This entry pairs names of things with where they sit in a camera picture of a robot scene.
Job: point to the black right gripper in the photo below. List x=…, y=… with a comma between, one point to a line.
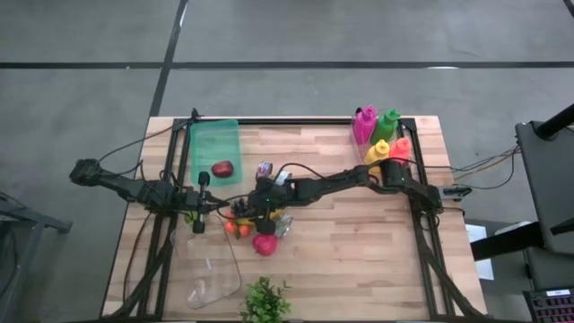
x=269, y=197

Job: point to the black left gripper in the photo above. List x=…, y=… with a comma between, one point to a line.
x=193, y=201

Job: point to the dark grape bunch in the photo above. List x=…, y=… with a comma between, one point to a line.
x=237, y=208

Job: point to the dark red apple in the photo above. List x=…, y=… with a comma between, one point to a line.
x=222, y=169

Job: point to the bright red apple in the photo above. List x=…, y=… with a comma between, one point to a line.
x=264, y=245

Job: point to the yellow plastic bottle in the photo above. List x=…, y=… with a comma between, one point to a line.
x=376, y=152

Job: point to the pink plastic bottle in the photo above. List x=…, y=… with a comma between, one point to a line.
x=364, y=125

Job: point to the green plastic bottle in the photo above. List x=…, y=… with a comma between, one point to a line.
x=385, y=128

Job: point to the orange plastic bottle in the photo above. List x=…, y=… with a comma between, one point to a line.
x=400, y=150

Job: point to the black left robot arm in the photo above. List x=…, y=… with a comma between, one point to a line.
x=130, y=186

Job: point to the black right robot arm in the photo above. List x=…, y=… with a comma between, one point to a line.
x=341, y=181

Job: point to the yellow banana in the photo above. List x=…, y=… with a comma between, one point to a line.
x=244, y=221

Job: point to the small orange tangerine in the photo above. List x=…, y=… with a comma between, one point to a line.
x=244, y=230
x=231, y=227
x=229, y=216

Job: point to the olive green label tin can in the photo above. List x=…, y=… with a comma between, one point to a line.
x=285, y=226

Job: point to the red label tin can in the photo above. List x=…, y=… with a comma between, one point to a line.
x=264, y=169

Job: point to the white green label tin can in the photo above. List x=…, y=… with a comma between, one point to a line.
x=283, y=176

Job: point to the teal plastic bin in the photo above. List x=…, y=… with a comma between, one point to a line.
x=215, y=143

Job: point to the clear plastic bin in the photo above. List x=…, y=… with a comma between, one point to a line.
x=359, y=150
x=211, y=269

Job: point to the green leafy plant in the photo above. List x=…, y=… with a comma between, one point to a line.
x=264, y=300

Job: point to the grey metal table stand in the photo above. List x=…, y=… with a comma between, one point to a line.
x=27, y=220

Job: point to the white paper sheet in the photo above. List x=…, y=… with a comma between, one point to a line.
x=482, y=251

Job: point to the black flat panel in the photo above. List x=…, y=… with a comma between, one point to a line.
x=547, y=188

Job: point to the parts organizer tray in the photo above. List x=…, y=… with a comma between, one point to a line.
x=551, y=307

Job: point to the black aluminium rig frame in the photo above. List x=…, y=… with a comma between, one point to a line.
x=291, y=121

